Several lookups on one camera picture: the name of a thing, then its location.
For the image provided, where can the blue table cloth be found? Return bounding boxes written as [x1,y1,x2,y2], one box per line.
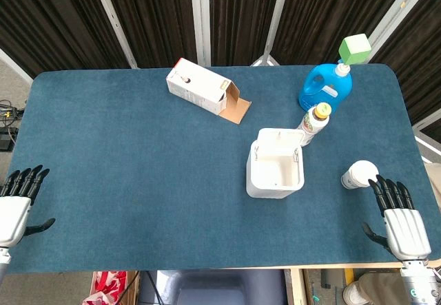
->
[6,63,441,274]

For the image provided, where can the white shoe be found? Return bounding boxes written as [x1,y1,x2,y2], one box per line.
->
[342,280,366,305]

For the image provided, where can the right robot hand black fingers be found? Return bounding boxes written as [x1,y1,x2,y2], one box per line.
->
[361,174,432,261]

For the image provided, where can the black power adapter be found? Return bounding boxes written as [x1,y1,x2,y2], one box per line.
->
[0,127,19,152]

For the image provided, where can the green cube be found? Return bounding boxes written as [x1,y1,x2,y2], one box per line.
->
[338,33,372,65]

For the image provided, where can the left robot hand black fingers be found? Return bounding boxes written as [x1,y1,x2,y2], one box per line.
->
[0,165,56,249]

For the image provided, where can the red and white bag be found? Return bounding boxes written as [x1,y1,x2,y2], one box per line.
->
[81,270,129,305]

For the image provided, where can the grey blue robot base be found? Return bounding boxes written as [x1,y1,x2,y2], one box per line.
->
[156,269,289,305]

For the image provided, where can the white cylindrical bottle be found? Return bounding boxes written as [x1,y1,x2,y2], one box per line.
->
[340,160,380,189]

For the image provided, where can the grey metal frame post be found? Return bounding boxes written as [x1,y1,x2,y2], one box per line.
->
[250,0,292,67]
[189,0,212,67]
[367,0,431,53]
[89,0,139,69]

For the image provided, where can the white open cardboard box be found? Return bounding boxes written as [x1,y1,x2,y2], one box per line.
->
[165,58,252,125]

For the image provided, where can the bundle of cables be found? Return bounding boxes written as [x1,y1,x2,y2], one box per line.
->
[0,100,25,127]

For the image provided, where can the khaki trouser leg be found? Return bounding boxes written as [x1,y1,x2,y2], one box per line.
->
[356,272,411,305]

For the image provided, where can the black curtain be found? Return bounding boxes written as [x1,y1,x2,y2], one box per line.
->
[0,0,441,144]

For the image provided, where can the drink bottle yellow cap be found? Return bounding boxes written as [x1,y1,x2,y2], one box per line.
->
[298,102,332,147]

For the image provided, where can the white square plastic container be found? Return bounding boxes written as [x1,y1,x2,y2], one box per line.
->
[245,127,305,199]

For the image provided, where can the blue detergent bottle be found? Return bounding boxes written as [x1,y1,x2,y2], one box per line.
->
[298,62,353,114]

